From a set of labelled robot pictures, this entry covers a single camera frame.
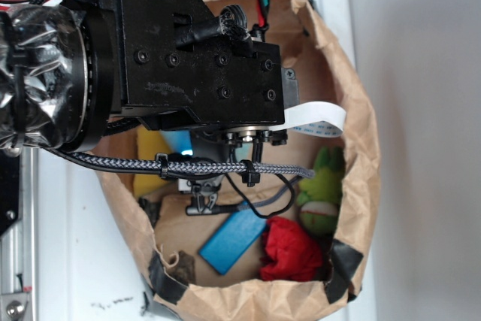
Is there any yellow sponge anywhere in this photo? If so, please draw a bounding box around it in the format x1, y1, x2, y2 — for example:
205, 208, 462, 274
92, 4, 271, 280
133, 127, 171, 198

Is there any green plush toy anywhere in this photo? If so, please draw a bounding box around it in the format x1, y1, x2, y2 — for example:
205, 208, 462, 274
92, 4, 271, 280
296, 147, 345, 237

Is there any foil-wrapped robot arm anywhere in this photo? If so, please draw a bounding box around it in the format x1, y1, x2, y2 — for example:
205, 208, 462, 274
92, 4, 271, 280
1, 0, 306, 201

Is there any light blue cloth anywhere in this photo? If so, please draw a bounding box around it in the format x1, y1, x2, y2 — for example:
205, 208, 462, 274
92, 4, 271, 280
160, 130, 193, 156

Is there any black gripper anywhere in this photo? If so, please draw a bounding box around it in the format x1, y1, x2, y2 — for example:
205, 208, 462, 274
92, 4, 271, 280
62, 0, 286, 215

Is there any blue rectangular block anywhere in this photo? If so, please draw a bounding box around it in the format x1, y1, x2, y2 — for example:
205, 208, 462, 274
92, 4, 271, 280
198, 210, 267, 275

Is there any black metal bracket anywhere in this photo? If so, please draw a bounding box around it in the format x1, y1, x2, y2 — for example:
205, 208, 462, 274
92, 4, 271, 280
0, 150, 21, 237

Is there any aluminium frame rail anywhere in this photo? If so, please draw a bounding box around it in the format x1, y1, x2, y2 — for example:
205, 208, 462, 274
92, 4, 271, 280
1, 148, 39, 320

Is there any red crumpled cloth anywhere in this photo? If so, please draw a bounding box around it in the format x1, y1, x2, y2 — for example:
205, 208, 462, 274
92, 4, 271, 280
259, 217, 323, 282

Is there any silver corner bracket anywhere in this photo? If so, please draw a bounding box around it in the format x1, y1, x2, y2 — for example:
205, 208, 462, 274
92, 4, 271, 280
1, 292, 32, 321

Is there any white flat ribbon cable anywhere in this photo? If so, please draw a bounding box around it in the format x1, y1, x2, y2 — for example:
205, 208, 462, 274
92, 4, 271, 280
284, 101, 346, 138

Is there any grey braided cable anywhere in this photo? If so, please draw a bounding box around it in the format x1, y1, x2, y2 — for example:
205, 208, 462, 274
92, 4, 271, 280
44, 147, 316, 220

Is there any brown paper bag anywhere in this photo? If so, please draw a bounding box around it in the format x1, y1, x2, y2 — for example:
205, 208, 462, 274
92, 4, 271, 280
98, 0, 380, 320

